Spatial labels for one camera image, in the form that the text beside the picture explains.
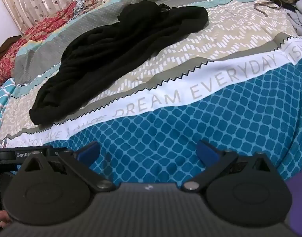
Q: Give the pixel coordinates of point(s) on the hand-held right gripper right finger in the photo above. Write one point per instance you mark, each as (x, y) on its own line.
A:
(207, 153)

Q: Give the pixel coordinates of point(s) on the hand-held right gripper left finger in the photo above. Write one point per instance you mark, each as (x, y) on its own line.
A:
(88, 150)

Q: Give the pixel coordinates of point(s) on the black zip-up jacket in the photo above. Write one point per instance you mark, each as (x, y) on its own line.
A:
(104, 54)

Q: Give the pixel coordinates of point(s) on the person's left hand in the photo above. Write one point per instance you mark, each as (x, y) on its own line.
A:
(4, 219)

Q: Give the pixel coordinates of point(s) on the purple cloth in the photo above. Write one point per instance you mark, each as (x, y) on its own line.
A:
(300, 202)

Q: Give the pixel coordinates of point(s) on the carved wooden headboard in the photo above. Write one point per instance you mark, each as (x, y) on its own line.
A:
(2, 43)

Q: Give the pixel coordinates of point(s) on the red floral patchwork quilt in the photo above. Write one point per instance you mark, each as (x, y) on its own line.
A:
(42, 27)

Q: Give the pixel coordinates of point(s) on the leaf print striped curtain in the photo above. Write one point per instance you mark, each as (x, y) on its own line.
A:
(30, 0)

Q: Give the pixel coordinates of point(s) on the crumpled grey garment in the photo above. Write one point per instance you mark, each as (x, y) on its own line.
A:
(300, 17)

